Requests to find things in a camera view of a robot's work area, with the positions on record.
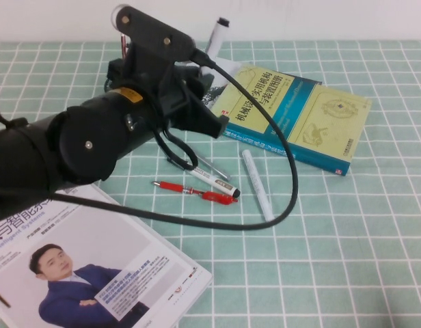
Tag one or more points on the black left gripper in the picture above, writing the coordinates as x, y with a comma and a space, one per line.
183, 106

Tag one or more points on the white whiteboard marker black caps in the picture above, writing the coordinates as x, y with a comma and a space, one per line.
217, 36
214, 181

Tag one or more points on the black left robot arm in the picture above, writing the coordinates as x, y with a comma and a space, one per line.
77, 143

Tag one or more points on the grey slim pen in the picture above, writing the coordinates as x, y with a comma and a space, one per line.
218, 171

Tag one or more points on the red gel pen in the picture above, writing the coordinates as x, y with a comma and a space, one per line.
176, 187

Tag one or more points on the all white marker pen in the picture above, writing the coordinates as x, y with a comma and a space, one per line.
256, 181

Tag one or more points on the white booklet with black print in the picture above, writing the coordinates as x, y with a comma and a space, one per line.
228, 68

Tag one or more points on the red pencil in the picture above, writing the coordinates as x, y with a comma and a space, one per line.
123, 46

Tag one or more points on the yellow and teal hardcover book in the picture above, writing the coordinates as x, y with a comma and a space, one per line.
316, 112

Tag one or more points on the magazine with man on cover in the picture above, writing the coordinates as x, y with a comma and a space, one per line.
94, 246

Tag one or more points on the green checked tablecloth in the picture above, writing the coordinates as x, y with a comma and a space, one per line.
333, 239

